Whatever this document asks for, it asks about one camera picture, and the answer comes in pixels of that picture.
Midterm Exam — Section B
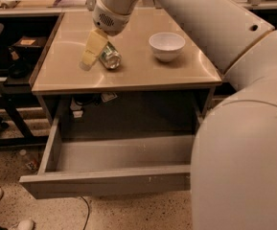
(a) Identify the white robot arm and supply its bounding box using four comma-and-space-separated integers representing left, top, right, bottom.
93, 0, 277, 230

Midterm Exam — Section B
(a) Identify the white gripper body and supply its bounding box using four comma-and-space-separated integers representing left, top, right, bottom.
93, 0, 130, 36

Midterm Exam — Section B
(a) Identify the black box with label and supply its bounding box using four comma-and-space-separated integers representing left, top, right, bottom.
12, 36, 47, 51

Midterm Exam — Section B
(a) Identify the white bowl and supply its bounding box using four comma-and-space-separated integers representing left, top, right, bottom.
149, 33, 186, 62

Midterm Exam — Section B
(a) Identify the green soda can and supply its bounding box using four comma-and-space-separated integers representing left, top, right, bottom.
99, 42, 122, 70

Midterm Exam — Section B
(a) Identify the plastic bottle on floor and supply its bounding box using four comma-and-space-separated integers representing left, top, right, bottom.
19, 149, 39, 172

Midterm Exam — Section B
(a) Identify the white power adapter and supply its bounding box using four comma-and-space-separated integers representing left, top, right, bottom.
70, 99, 83, 119

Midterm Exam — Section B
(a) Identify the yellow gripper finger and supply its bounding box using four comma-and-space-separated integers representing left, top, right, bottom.
80, 29, 108, 71

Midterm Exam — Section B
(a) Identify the black cable on floor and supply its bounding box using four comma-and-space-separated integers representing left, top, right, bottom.
79, 195, 91, 230

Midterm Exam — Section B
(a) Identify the grey cabinet desk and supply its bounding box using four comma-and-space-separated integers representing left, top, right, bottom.
28, 7, 223, 139

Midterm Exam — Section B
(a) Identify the open grey top drawer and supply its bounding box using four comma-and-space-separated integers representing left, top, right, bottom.
20, 108, 195, 199

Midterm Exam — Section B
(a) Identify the white shoe lower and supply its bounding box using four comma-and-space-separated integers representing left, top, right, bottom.
8, 219, 35, 230

